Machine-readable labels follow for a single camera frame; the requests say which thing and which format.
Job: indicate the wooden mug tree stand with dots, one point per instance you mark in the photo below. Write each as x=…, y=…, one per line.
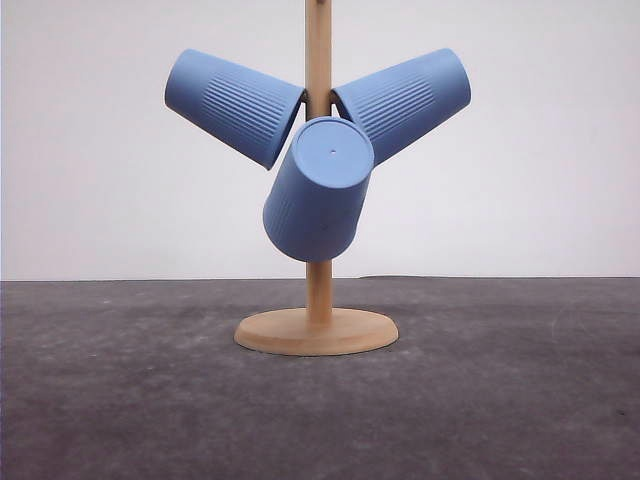
x=318, y=330

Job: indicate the blue ribbed cup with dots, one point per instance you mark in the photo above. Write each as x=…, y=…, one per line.
x=395, y=105
x=315, y=204
x=251, y=113

